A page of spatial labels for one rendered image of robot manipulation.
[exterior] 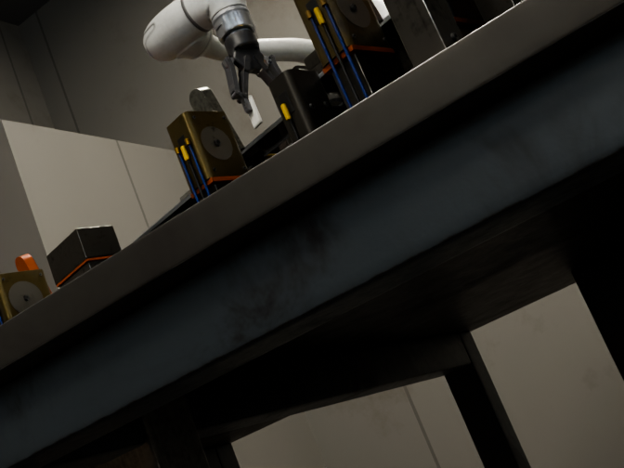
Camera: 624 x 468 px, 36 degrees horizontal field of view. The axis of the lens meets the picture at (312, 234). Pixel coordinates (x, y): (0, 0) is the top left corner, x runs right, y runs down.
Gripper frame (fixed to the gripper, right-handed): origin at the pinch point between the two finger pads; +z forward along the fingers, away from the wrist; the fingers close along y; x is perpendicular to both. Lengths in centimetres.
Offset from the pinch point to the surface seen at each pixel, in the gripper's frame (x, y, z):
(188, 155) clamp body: 39, 51, 26
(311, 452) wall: -210, -122, 63
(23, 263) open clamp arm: -25, 55, 16
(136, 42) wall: -225, -124, -166
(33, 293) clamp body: -22, 56, 23
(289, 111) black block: 59, 47, 31
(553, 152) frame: 113, 72, 64
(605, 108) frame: 117, 70, 63
